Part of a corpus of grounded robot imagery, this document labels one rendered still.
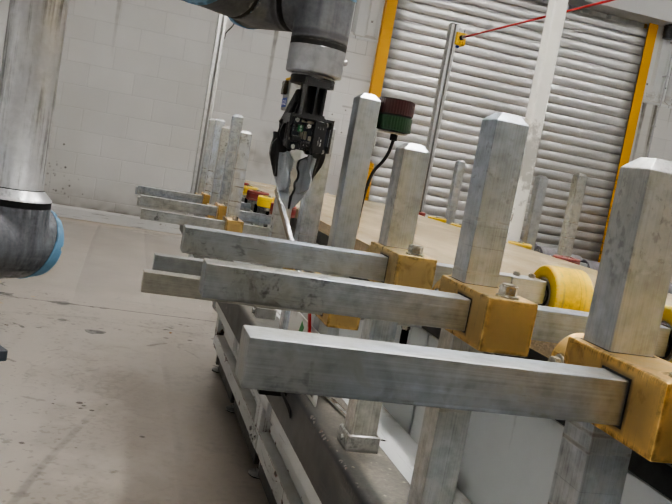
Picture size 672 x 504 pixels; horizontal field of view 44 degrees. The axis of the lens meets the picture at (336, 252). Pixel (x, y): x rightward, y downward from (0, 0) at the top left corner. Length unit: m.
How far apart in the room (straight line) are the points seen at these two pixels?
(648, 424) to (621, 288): 0.10
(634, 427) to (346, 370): 0.19
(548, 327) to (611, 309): 0.22
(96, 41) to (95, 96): 0.55
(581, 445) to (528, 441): 0.50
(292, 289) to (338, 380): 0.25
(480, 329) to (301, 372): 0.31
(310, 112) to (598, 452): 0.83
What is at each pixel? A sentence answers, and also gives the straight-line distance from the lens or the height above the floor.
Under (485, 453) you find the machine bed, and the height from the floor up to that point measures 0.70.
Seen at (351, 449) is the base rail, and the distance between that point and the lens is 1.09.
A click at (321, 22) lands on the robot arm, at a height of 1.27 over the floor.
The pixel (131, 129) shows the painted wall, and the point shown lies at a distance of 8.89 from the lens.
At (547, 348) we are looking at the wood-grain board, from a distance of 1.06.
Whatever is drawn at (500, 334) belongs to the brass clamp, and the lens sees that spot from 0.75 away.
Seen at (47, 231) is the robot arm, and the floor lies 0.82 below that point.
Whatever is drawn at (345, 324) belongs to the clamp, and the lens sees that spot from 1.23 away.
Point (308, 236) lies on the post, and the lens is 1.53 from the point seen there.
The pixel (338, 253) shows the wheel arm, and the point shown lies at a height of 0.96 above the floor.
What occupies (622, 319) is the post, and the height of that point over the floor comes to 0.99.
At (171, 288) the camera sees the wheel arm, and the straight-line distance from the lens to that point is 1.22.
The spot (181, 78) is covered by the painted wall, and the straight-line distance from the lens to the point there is 8.92.
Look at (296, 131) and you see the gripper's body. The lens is 1.30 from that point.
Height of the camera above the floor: 1.07
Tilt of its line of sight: 6 degrees down
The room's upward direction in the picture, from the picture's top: 10 degrees clockwise
